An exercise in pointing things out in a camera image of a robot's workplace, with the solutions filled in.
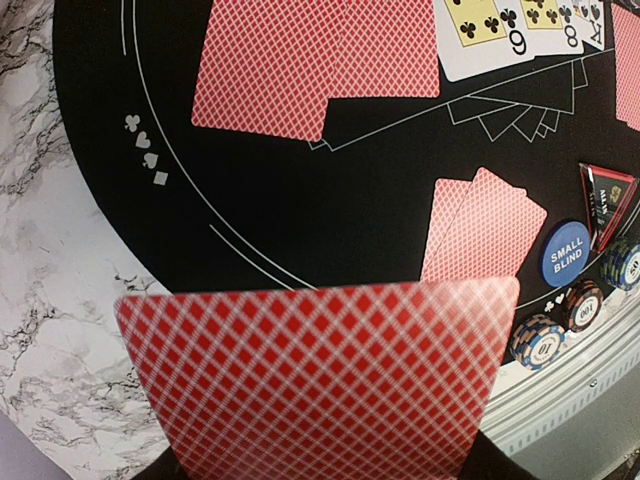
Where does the red playing card deck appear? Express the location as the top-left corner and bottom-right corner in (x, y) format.
(115, 276), (520, 479)

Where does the round black poker mat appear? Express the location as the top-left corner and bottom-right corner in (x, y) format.
(53, 1), (639, 292)

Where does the red triangular all-in marker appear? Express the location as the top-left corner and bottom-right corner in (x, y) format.
(579, 163), (639, 253)

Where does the face-up playing card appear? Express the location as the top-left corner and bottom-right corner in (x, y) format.
(520, 0), (584, 56)
(572, 0), (606, 51)
(433, 0), (534, 82)

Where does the white red chip stack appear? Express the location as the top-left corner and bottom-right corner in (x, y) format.
(561, 279), (604, 332)

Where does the white red poker chip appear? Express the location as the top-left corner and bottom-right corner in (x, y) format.
(509, 314), (566, 370)

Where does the red playing card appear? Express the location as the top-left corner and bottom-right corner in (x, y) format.
(330, 0), (440, 99)
(611, 2), (639, 131)
(191, 1), (345, 142)
(421, 178), (471, 281)
(429, 168), (547, 281)

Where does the blue small blind button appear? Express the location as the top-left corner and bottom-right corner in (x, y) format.
(540, 220), (591, 288)

